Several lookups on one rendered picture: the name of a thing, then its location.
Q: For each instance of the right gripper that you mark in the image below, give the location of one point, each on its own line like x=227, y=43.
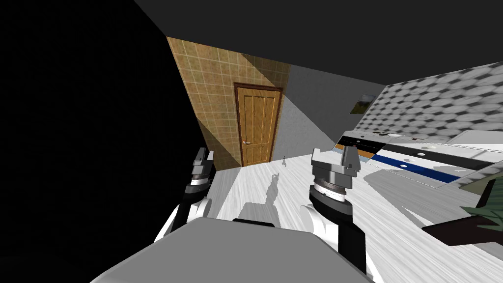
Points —
x=332, y=175

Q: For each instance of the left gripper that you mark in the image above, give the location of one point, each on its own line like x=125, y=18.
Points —
x=201, y=171

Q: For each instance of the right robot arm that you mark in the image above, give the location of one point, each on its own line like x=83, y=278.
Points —
x=346, y=232

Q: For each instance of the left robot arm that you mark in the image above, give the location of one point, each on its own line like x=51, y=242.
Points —
x=188, y=208

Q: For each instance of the brown wooden door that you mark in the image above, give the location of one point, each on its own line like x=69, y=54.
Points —
x=257, y=125

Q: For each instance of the white kitchen counter cabinets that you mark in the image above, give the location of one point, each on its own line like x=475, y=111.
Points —
x=416, y=169

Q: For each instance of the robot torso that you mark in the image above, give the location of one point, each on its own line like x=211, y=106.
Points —
x=235, y=255

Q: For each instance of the green plant in black pot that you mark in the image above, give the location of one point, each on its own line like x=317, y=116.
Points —
x=459, y=232

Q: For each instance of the dark framed wall picture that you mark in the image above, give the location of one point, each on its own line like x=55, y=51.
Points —
x=363, y=104

